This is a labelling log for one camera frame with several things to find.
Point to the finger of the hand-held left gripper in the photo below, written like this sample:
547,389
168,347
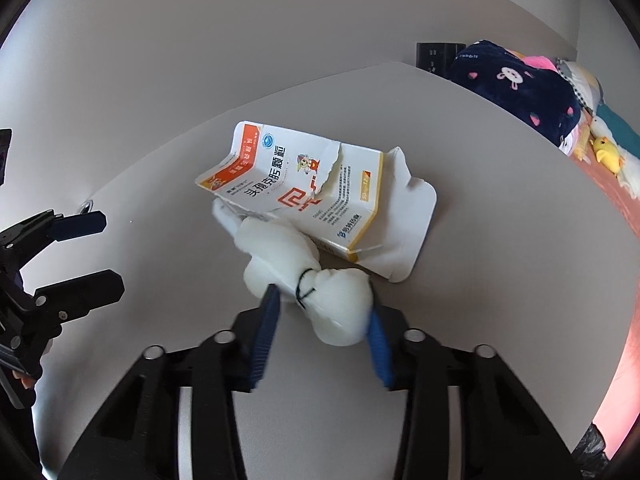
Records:
80,224
85,290

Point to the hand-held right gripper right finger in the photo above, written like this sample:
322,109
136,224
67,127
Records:
379,347

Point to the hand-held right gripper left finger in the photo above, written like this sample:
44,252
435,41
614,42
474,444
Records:
265,331

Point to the person's left hand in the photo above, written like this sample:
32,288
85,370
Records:
26,381

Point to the torn white medicine box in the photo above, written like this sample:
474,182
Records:
280,180

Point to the black plastic bag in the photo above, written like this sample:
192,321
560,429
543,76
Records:
590,455

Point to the pink bed sheet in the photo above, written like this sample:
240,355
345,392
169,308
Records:
625,260

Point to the navy rabbit print blanket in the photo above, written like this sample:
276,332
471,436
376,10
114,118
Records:
520,95

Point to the black power strip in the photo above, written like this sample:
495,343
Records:
440,57

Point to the yellow duck plush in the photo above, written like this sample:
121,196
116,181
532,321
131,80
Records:
607,154

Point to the white goose plush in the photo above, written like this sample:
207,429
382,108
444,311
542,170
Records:
631,172

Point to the pink plush toy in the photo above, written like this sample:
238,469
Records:
540,62

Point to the teal bed cover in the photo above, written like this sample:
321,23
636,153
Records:
622,125

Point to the grey checkered pillow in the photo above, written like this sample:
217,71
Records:
582,82

